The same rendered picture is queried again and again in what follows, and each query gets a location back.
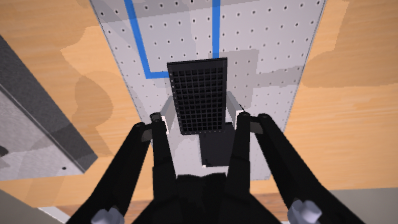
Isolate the black rectangular frame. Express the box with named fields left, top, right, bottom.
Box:
left=199, top=122, right=236, bottom=167

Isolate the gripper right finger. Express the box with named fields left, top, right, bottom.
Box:
left=218, top=91, right=365, bottom=224

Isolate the blue tape outline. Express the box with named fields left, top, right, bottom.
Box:
left=124, top=0, right=220, bottom=79

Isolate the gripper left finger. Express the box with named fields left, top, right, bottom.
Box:
left=65, top=95, right=185, bottom=224

